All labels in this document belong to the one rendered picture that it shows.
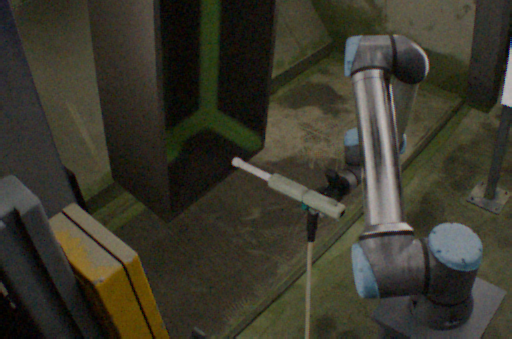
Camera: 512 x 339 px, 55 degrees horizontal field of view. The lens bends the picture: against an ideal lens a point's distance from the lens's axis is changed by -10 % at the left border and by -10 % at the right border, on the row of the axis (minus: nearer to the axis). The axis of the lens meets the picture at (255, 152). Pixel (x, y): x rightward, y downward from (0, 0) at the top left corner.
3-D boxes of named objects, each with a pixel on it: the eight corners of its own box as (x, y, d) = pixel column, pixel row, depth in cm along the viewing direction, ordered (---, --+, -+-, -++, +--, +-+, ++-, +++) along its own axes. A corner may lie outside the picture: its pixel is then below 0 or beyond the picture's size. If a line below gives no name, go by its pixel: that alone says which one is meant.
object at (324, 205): (341, 250, 191) (347, 201, 179) (334, 257, 188) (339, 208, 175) (240, 197, 218) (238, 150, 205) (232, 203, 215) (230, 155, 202)
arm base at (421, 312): (482, 296, 144) (490, 274, 138) (454, 341, 133) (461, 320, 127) (429, 270, 155) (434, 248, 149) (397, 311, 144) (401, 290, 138)
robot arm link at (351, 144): (371, 125, 204) (371, 153, 210) (342, 127, 205) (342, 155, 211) (375, 136, 196) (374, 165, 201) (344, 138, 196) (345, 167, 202)
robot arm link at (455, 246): (479, 301, 131) (493, 258, 121) (419, 307, 133) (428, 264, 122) (465, 259, 144) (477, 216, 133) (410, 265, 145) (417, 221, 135)
